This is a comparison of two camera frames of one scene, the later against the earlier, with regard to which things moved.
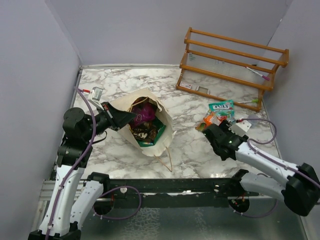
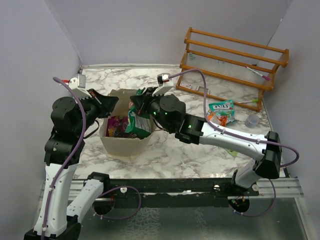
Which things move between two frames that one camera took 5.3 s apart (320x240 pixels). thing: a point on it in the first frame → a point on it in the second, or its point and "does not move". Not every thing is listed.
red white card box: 185,84 does not move
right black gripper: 224,125 → 141,104
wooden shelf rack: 232,71 does not move
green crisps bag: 159,129 → 138,125
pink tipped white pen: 263,76 does not move
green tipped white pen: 255,100 does not move
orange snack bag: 210,118 does not move
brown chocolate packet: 144,131 → 124,134
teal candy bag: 225,108 does not move
